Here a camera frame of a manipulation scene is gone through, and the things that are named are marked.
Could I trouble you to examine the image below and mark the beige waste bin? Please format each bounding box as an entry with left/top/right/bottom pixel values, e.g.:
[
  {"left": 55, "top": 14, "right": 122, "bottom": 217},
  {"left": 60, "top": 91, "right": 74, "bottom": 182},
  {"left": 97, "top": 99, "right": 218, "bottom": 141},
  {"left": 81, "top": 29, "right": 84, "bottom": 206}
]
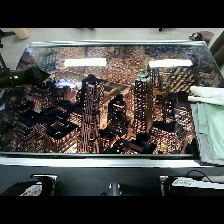
[{"left": 12, "top": 27, "right": 31, "bottom": 41}]

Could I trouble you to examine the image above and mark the white garment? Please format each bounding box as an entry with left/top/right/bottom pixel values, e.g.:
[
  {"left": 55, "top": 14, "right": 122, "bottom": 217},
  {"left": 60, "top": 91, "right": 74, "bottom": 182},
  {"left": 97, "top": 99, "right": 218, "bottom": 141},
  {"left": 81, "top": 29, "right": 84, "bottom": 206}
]
[{"left": 187, "top": 85, "right": 224, "bottom": 107}]

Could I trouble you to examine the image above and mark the black cable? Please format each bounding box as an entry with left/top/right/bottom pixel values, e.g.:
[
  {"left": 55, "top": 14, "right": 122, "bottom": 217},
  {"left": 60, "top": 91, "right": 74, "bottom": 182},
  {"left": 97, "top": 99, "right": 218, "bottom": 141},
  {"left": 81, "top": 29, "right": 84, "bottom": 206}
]
[{"left": 184, "top": 169, "right": 215, "bottom": 183}]

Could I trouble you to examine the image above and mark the pale green garment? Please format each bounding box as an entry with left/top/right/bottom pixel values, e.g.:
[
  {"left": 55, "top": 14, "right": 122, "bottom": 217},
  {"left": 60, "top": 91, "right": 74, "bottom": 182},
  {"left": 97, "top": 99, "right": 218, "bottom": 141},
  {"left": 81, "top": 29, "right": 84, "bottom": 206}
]
[{"left": 190, "top": 101, "right": 224, "bottom": 167}]

